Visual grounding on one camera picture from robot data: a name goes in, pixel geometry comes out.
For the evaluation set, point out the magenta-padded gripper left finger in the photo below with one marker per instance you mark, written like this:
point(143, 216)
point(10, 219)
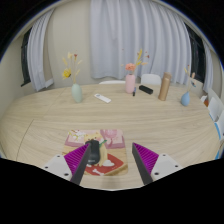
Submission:
point(74, 161)

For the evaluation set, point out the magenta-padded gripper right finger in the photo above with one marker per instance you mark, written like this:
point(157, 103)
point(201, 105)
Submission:
point(148, 160)

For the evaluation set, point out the black computer mouse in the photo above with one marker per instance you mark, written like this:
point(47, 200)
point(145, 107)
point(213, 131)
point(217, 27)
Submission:
point(95, 151)

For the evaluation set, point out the cartoon print mouse pad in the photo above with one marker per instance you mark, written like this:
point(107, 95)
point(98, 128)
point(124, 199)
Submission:
point(113, 156)

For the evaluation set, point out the green vase with yellow flowers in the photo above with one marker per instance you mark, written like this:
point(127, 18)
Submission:
point(76, 93)

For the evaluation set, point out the white remote control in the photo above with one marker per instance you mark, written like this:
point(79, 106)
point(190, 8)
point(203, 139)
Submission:
point(102, 98)

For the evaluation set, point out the dark pen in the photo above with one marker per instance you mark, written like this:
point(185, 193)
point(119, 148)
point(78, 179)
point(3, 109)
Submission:
point(134, 92)

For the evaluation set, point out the small black box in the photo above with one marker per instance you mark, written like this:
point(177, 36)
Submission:
point(146, 89)

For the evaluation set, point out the blue vase with dried flowers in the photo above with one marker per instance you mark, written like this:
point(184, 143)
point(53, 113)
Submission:
point(185, 99)

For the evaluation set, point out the gold drink bottle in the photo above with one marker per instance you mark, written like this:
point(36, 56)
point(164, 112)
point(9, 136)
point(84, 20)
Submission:
point(164, 88)

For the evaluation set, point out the pink vase with orange flower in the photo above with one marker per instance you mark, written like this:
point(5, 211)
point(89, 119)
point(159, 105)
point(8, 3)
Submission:
point(130, 84)

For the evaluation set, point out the narrow white curtain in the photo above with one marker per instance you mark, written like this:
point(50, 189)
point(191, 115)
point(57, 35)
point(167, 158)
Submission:
point(208, 70)
point(38, 56)

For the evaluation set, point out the dark window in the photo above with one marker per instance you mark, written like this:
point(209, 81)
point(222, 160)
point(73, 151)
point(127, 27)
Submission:
point(25, 60)
point(196, 56)

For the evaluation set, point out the wide white curtain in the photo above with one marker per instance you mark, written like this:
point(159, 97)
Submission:
point(140, 36)

